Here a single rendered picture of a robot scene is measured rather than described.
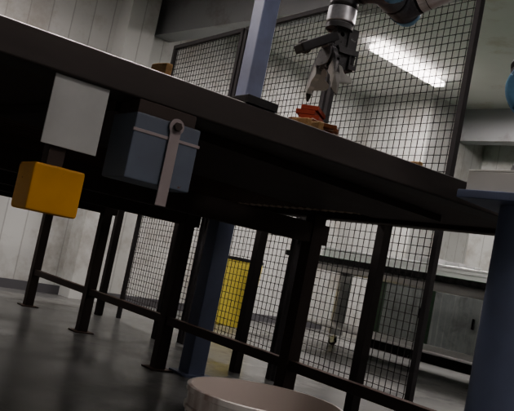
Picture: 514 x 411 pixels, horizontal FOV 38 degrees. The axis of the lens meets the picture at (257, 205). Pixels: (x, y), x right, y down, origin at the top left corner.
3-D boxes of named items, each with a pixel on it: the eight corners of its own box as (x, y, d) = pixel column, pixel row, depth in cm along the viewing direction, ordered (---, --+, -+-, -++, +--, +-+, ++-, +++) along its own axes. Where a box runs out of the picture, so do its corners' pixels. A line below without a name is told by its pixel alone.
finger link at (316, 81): (322, 106, 199) (338, 76, 194) (303, 99, 196) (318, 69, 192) (318, 100, 201) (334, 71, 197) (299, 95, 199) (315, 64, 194)
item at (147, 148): (188, 212, 136) (209, 117, 138) (121, 196, 128) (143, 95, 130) (160, 209, 145) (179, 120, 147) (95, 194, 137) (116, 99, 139)
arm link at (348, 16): (338, 1, 188) (322, 9, 195) (334, 19, 187) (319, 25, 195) (362, 11, 191) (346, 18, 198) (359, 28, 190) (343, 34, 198)
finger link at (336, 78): (358, 90, 183) (352, 65, 189) (338, 84, 181) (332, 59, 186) (351, 99, 185) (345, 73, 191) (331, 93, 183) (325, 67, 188)
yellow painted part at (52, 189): (76, 219, 125) (106, 85, 127) (24, 208, 120) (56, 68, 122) (59, 216, 132) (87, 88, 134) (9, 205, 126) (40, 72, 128)
